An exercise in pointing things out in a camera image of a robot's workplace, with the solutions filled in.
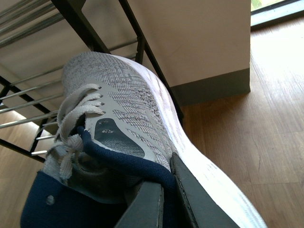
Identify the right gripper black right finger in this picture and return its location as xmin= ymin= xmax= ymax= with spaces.
xmin=171 ymin=153 xmax=238 ymax=228

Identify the grey sneaker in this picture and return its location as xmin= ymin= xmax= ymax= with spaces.
xmin=20 ymin=52 xmax=266 ymax=228

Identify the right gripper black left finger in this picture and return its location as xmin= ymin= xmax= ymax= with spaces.
xmin=115 ymin=181 xmax=164 ymax=228

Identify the black metal shoe rack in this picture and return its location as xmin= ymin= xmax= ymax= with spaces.
xmin=0 ymin=0 xmax=183 ymax=162

